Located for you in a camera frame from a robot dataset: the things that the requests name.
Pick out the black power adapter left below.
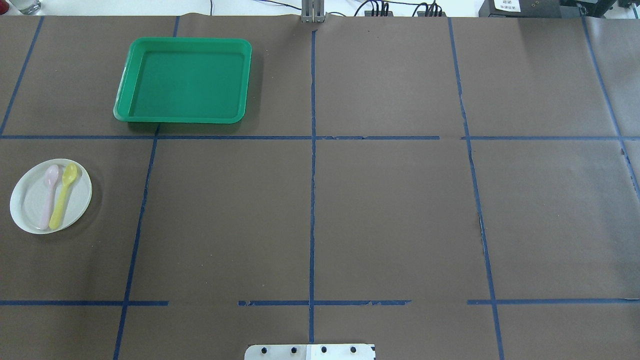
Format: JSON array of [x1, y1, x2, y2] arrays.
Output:
[[354, 0, 393, 18]]

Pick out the green plastic tray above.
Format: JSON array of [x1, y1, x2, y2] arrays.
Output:
[[113, 37, 253, 125]]

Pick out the white round plate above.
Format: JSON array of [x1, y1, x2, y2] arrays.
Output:
[[10, 158, 93, 235]]

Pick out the metal base plate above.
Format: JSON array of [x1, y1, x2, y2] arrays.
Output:
[[244, 343, 377, 360]]

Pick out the black power adapter right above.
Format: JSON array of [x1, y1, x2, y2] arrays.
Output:
[[412, 0, 446, 18]]

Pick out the black equipment box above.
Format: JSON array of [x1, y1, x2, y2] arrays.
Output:
[[478, 0, 582, 19]]

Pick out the aluminium frame post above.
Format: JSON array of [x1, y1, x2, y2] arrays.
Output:
[[301, 0, 327, 23]]

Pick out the pink plastic spoon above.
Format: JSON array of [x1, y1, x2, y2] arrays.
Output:
[[39, 164, 60, 231]]

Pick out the brown paper table cover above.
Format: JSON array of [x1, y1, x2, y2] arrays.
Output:
[[1, 14, 639, 360]]

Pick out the glass jar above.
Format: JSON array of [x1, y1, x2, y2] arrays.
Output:
[[8, 0, 42, 15]]

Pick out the black power adapter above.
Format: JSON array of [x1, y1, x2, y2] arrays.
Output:
[[412, 0, 446, 18], [354, 0, 393, 18]]

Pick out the yellow plastic spoon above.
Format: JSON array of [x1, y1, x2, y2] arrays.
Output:
[[48, 162, 79, 230]]

